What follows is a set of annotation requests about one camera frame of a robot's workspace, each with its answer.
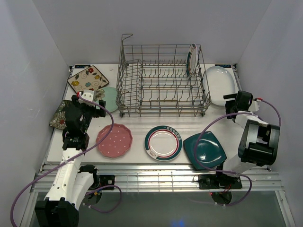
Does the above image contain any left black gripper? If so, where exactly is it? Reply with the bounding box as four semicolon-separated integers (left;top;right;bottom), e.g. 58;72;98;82
71;96;106;132

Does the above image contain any white oval plate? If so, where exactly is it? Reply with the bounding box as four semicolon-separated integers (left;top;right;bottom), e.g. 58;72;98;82
203;66;238;106

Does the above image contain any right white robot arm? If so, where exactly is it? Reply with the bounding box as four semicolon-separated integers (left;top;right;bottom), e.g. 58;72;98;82
214;91;282;188

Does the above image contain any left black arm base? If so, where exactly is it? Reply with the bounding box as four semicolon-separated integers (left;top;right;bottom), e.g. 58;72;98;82
78;165;115;190

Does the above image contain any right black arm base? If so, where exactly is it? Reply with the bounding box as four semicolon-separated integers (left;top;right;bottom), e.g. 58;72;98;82
193;173;242;190

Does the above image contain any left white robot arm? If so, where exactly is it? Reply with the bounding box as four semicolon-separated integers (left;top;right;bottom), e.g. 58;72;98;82
35;90;106;227

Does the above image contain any mint green flower plate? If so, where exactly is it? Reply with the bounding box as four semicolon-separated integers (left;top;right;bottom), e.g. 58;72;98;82
94;86;118;113

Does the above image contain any cream square floral plate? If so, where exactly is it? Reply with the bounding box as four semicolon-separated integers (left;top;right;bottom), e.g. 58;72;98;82
67;66;109;93

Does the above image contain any pink polka dot plate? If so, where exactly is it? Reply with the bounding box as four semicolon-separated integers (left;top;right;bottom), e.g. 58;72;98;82
97;123;133;158

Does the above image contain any dark square floral plate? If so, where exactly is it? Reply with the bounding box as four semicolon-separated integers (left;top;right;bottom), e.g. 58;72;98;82
49;100;71;130

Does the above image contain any dark teal square plate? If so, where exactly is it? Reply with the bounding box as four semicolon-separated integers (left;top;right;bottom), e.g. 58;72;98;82
183;131;227;170

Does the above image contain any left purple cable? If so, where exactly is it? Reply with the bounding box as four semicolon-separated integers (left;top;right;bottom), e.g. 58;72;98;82
10;92;123;227

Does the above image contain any purple cable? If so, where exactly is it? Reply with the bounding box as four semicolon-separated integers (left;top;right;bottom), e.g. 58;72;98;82
189;98;282;208
10;92;123;227

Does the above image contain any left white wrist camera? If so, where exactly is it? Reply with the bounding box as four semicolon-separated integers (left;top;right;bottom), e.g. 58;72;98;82
77;89;95;106

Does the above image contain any grey wire dish rack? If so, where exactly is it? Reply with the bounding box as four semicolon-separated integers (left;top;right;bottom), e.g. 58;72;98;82
116;34;211;117

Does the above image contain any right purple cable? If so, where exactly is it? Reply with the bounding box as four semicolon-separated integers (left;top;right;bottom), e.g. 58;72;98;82
189;98;282;208

